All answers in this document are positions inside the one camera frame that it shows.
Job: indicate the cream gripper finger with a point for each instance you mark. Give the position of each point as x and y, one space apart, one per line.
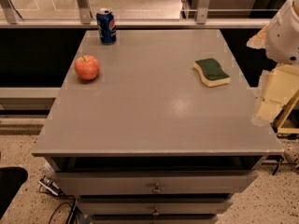
258 41
275 89

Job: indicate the green and yellow sponge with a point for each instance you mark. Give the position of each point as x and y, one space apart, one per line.
211 73

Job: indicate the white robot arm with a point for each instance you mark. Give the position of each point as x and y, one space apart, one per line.
280 39

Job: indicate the red apple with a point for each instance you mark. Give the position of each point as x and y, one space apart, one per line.
87 67

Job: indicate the grey drawer cabinet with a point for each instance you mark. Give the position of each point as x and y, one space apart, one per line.
149 111

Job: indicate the middle drawer with knob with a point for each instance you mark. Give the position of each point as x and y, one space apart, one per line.
154 207

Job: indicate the drawer with knob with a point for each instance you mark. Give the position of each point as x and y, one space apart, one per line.
154 207
154 183

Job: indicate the top drawer with knob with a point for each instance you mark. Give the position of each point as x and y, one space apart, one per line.
154 183

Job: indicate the blue pepsi can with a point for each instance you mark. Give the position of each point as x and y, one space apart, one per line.
107 27

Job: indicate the metal railing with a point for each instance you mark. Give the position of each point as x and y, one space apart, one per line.
139 13

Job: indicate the small device on floor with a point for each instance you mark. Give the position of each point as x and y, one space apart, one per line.
50 185

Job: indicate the black chair seat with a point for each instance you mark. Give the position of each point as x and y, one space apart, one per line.
11 179

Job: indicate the yellow wooden frame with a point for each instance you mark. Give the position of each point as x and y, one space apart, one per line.
283 116

